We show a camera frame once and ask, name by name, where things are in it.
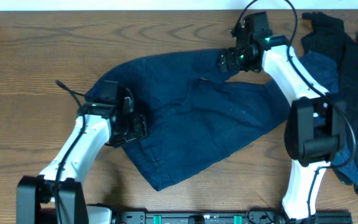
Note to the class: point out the navy blue shorts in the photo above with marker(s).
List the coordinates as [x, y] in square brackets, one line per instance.
[195, 115]

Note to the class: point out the black garment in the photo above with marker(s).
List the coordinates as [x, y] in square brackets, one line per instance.
[329, 38]

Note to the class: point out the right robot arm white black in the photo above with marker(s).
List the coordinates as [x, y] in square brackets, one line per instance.
[315, 130]

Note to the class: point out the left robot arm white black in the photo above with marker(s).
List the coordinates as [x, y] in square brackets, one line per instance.
[56, 194]

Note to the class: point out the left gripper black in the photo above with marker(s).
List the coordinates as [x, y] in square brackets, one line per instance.
[138, 126]

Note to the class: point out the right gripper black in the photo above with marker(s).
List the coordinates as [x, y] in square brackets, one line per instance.
[225, 60]

